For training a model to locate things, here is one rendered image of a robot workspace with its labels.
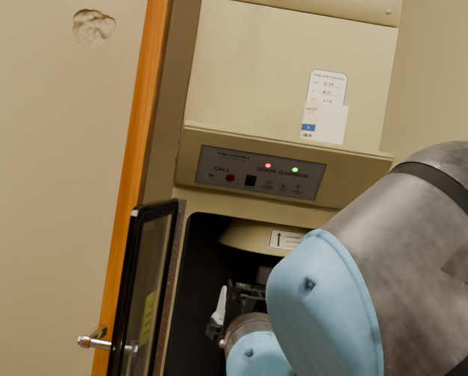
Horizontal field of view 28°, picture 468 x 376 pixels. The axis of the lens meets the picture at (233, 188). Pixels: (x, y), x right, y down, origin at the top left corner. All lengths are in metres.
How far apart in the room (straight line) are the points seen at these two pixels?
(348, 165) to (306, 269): 0.81
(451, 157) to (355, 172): 0.77
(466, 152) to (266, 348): 0.36
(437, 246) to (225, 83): 0.91
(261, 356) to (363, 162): 0.54
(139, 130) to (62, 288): 0.64
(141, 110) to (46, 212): 0.60
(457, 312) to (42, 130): 1.41
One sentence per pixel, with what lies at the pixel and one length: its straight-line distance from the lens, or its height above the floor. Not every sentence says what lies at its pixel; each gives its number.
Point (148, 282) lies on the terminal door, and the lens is 1.35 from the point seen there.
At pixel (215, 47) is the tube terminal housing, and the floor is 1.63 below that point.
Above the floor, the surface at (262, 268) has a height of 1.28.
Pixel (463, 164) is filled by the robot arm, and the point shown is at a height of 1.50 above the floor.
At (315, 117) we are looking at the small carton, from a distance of 1.43.
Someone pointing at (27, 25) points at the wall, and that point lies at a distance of 1.96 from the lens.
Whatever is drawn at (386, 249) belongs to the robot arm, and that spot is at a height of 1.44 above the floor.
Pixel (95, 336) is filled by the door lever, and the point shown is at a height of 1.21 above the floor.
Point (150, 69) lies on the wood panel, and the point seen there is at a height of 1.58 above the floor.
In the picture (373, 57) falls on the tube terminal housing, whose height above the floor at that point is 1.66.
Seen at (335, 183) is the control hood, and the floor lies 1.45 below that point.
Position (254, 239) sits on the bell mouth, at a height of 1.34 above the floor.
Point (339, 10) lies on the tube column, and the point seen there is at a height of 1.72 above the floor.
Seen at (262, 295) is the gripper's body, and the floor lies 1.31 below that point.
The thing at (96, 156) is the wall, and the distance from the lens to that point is 1.93.
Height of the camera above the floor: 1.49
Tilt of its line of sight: 3 degrees down
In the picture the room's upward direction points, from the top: 9 degrees clockwise
